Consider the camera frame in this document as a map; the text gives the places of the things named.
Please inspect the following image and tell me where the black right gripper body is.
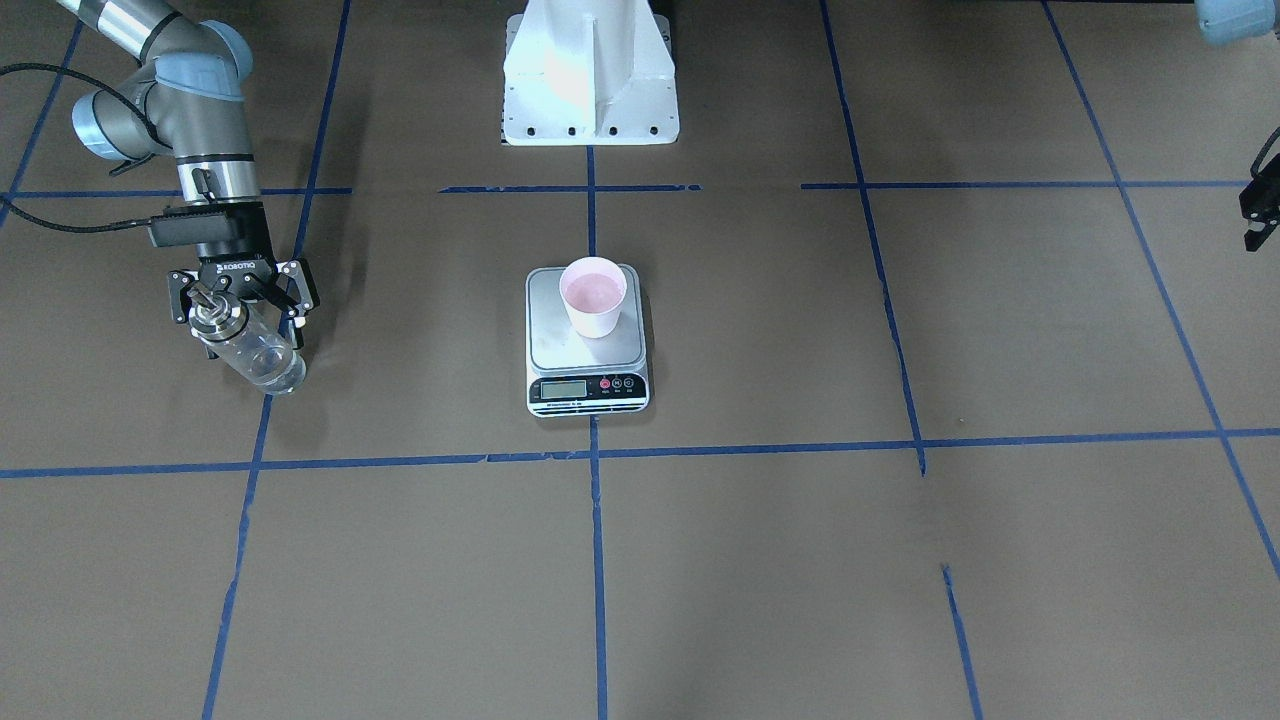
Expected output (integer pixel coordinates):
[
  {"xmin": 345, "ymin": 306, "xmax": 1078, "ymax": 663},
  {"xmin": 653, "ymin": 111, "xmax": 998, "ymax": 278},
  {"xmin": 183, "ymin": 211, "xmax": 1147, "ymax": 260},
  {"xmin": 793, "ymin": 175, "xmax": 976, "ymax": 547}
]
[{"xmin": 196, "ymin": 202, "xmax": 276, "ymax": 299}]

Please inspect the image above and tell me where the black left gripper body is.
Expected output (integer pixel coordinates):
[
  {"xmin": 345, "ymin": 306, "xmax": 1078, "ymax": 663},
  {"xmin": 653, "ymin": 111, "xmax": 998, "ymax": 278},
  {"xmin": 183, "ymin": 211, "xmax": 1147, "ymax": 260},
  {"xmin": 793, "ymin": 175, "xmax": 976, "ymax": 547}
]
[{"xmin": 1240, "ymin": 176, "xmax": 1279, "ymax": 225}]

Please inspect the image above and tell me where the pink plastic cup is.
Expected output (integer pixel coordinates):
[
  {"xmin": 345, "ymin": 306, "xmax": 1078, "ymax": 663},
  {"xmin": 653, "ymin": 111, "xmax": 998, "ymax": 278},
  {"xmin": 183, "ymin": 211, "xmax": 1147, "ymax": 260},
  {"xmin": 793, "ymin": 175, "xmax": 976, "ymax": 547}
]
[{"xmin": 558, "ymin": 258, "xmax": 628, "ymax": 340}]

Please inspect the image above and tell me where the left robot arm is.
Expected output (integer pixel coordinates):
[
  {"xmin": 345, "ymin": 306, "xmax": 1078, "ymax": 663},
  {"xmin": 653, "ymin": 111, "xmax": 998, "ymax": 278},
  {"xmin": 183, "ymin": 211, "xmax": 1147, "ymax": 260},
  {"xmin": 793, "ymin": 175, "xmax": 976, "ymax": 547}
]
[{"xmin": 1194, "ymin": 1, "xmax": 1279, "ymax": 252}]

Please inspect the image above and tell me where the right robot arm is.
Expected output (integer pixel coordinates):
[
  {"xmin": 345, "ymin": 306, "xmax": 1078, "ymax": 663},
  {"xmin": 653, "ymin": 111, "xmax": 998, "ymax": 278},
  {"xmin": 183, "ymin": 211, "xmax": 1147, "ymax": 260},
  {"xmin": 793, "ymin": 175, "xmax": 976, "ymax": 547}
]
[{"xmin": 65, "ymin": 1, "xmax": 317, "ymax": 348}]

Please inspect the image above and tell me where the silver digital kitchen scale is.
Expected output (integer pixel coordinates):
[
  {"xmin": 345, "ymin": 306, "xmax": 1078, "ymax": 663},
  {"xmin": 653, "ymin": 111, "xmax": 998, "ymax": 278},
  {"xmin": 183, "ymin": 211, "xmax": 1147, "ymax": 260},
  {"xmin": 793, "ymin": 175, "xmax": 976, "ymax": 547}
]
[{"xmin": 525, "ymin": 264, "xmax": 652, "ymax": 418}]

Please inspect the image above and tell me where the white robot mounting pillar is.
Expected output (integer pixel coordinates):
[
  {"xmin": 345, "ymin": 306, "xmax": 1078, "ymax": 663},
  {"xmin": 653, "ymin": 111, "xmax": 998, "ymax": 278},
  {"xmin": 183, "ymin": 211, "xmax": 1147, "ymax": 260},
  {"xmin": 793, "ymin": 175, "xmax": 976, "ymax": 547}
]
[{"xmin": 500, "ymin": 1, "xmax": 681, "ymax": 147}]

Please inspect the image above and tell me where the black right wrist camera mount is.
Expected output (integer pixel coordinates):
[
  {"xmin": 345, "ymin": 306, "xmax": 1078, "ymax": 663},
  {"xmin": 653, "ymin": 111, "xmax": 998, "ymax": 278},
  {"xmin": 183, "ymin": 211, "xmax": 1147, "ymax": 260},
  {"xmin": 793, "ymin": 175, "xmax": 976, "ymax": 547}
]
[{"xmin": 147, "ymin": 205, "xmax": 246, "ymax": 249}]

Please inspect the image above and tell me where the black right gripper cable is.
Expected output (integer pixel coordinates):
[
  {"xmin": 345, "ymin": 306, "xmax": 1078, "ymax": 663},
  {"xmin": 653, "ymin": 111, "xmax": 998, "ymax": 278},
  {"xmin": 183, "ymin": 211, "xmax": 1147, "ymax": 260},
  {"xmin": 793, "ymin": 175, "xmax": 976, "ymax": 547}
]
[{"xmin": 0, "ymin": 61, "xmax": 175, "ymax": 234}]

